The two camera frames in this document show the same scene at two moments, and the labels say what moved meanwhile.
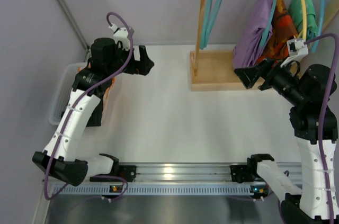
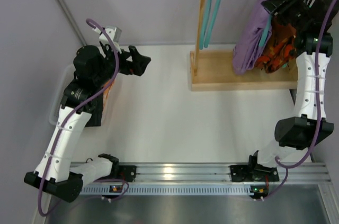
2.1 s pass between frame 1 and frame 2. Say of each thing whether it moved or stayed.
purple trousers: stayed
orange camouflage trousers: stayed
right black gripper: moved
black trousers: stayed
